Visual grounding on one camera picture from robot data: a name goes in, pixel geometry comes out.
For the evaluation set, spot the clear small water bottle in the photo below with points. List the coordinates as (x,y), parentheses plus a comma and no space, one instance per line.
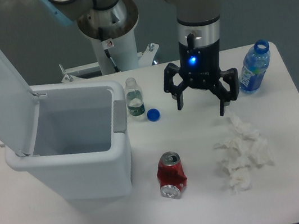
(134,99)

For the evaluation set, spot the crushed red soda can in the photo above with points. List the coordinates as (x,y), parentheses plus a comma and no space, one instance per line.
(171,175)

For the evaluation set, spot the white plastic trash bin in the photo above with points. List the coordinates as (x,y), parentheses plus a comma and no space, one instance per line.
(72,137)

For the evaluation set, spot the blue plastic drink bottle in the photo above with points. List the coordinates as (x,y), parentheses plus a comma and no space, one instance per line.
(254,67)

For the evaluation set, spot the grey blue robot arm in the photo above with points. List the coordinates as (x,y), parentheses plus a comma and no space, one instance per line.
(200,17)

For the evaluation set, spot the blue bottle cap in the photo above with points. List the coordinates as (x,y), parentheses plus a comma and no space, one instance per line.
(153,115)

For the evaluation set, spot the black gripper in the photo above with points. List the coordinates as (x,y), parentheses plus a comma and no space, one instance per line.
(200,70)

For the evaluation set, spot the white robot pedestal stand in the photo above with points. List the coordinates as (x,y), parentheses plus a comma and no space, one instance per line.
(111,33)

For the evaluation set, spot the crumpled white tissue paper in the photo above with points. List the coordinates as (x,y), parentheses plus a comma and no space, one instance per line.
(246,149)

